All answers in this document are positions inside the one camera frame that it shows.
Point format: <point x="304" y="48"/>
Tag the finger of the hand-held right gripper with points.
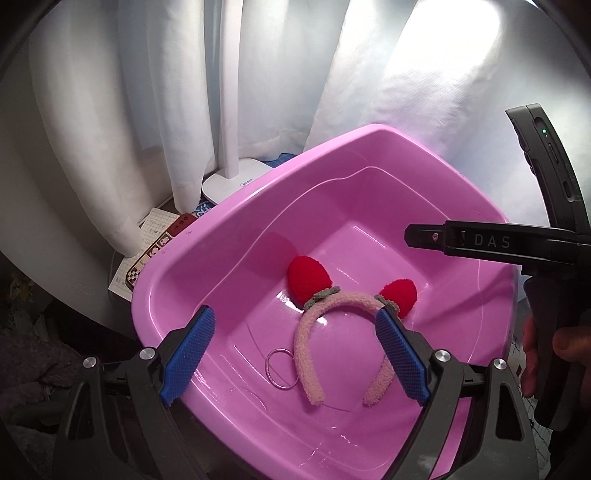
<point x="485" y="241"/>

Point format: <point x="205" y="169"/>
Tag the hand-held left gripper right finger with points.
<point x="401" y="360"/>

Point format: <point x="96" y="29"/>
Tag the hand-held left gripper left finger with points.
<point x="189" y="355"/>

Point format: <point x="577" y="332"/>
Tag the pink headband with red ears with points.
<point x="323" y="309"/>

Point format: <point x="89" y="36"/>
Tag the pink plastic basin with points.
<point x="360" y="207"/>

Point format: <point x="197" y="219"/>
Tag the person's right hand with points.
<point x="572" y="344"/>

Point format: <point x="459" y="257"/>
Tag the patterned paper booklet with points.
<point x="145" y="267"/>

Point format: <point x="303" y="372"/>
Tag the grid paper notebook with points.
<point x="154" y="228"/>

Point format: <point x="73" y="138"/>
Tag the blue printed packet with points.
<point x="202" y="210"/>

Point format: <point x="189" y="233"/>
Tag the checked white tablecloth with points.
<point x="541" y="445"/>

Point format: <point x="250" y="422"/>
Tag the white desk lamp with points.
<point x="231" y="182"/>

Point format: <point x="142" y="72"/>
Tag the blue cloth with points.
<point x="279" y="160"/>

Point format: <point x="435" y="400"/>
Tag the white curtain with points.
<point x="161" y="92"/>

